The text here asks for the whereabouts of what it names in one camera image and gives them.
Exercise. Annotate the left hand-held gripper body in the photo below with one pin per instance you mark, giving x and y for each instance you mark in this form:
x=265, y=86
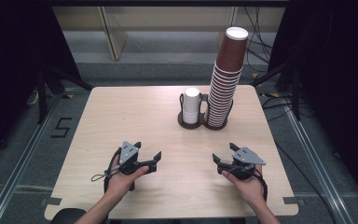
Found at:
x=127, y=152

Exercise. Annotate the dark brown cup holder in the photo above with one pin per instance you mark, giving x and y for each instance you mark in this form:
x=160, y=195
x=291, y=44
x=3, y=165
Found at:
x=190, y=126

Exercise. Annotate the dark rounded object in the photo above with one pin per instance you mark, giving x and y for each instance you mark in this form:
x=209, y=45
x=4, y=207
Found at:
x=68, y=216

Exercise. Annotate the black metal stand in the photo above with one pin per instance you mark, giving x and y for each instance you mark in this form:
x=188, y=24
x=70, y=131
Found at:
x=43, y=93
x=295, y=93

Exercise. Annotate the white paper cup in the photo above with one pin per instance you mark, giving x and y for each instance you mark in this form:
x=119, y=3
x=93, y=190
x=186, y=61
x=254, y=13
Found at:
x=192, y=99

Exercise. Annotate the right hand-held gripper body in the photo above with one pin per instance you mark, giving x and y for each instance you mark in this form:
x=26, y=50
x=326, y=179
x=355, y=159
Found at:
x=247, y=155

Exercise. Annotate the beige wooden partition post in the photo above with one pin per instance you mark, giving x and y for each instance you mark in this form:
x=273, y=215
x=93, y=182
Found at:
x=113, y=34

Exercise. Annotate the black tape strip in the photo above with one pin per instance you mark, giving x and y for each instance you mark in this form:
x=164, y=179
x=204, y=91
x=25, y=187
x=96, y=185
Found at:
x=51, y=201
x=292, y=200

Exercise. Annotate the person's right hand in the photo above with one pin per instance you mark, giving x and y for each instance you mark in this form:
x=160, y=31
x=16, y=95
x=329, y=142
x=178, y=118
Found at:
x=250, y=188

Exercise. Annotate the stack of brown cups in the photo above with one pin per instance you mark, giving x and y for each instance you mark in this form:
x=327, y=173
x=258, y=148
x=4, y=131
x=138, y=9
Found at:
x=220, y=99

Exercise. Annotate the person's left hand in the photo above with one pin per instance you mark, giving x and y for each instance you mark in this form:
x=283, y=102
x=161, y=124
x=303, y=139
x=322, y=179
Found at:
x=119, y=183

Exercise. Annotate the aluminium floor rail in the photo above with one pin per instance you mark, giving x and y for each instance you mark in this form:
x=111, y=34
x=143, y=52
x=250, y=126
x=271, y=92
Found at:
x=320, y=161
x=18, y=161

